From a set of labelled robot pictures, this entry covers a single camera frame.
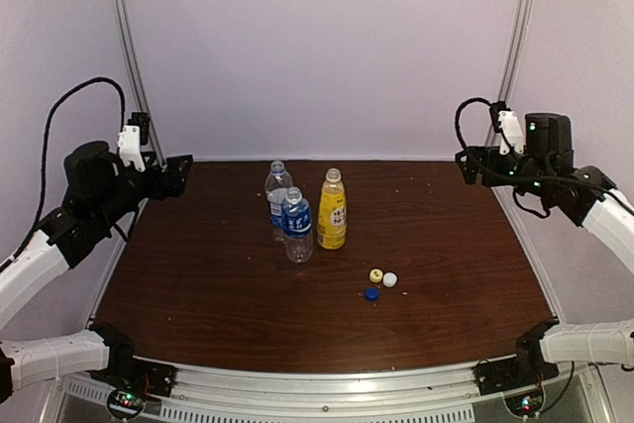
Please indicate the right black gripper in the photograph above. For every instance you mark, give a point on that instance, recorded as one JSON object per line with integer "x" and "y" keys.
{"x": 471, "y": 172}

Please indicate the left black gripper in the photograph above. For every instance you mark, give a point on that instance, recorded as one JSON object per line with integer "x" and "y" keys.
{"x": 174, "y": 183}

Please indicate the clear bottle blue cap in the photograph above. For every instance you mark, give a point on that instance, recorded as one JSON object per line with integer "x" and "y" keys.
{"x": 275, "y": 188}

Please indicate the blue label bottle white cap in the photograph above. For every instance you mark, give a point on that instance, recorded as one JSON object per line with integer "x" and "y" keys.
{"x": 297, "y": 226}

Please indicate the pale yellow bottle cap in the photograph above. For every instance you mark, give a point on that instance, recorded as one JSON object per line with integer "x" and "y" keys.
{"x": 376, "y": 275}

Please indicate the yellow drink bottle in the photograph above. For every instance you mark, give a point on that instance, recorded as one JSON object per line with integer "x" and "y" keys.
{"x": 332, "y": 213}

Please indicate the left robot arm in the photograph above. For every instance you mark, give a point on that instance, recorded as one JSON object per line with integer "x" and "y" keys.
{"x": 101, "y": 190}

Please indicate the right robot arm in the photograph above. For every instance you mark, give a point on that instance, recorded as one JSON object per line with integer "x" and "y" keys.
{"x": 542, "y": 164}

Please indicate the left circuit board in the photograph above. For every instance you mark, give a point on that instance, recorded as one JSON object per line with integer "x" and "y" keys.
{"x": 123, "y": 404}

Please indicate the circuit board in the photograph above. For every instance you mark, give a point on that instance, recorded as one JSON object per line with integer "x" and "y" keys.
{"x": 123, "y": 404}
{"x": 525, "y": 404}

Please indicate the right circuit board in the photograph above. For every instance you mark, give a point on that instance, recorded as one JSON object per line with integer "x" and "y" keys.
{"x": 525, "y": 404}

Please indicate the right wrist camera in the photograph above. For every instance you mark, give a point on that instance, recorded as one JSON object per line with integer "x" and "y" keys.
{"x": 506, "y": 124}

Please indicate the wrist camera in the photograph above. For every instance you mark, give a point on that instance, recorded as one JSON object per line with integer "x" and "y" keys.
{"x": 506, "y": 124}
{"x": 134, "y": 134}

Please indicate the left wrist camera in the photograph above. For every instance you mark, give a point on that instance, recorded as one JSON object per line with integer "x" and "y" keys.
{"x": 134, "y": 134}

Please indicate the right aluminium frame post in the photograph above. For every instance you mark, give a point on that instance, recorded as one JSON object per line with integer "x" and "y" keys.
{"x": 519, "y": 31}

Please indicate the aluminium frame post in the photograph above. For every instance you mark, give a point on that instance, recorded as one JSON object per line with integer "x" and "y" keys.
{"x": 519, "y": 31}
{"x": 130, "y": 57}

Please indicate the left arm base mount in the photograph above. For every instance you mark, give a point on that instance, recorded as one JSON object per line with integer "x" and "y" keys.
{"x": 141, "y": 368}

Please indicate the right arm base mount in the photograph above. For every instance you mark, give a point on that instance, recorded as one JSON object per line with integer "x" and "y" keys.
{"x": 510, "y": 368}

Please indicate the front aluminium rail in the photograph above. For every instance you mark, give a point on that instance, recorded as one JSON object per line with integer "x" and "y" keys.
{"x": 441, "y": 394}

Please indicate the left aluminium frame post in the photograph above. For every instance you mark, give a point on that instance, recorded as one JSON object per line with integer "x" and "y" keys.
{"x": 130, "y": 57}

